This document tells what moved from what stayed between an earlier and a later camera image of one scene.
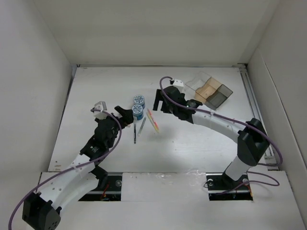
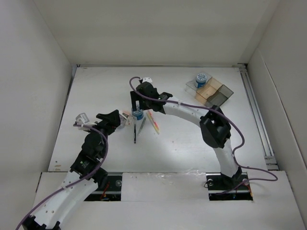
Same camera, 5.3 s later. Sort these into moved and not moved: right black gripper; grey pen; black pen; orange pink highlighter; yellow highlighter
Moved: right black gripper
Not moved: black pen; orange pink highlighter; yellow highlighter; grey pen
